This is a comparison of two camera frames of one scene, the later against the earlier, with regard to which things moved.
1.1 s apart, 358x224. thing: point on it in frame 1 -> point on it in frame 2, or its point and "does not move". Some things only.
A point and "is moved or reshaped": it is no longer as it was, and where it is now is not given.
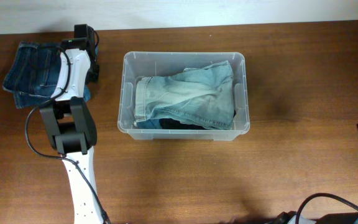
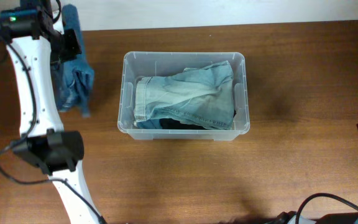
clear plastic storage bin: (183, 96) does not move
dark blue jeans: (32, 73) is moved or reshaped
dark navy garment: (176, 124) does not move
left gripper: (94, 73) -> (71, 45)
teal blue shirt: (150, 124) does not move
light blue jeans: (204, 95) does not move
